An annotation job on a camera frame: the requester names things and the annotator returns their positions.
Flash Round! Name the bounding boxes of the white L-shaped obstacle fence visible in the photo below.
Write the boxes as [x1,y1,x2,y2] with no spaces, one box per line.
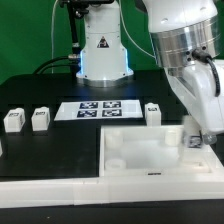
[0,149,224,208]

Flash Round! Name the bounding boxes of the white sheet with tags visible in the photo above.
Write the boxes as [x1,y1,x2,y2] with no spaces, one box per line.
[54,100,143,121]

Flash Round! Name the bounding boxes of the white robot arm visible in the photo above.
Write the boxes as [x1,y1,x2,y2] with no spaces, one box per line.
[77,0,224,144]

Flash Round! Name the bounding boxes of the white square tabletop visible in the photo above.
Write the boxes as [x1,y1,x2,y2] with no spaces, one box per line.
[99,125,212,177]

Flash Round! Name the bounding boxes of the white cable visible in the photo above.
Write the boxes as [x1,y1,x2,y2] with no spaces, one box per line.
[49,0,60,74]

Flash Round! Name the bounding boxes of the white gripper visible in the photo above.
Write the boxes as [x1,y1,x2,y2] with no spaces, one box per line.
[165,62,224,145]

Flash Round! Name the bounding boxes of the white part at left edge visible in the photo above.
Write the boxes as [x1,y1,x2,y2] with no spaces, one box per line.
[0,139,3,157]

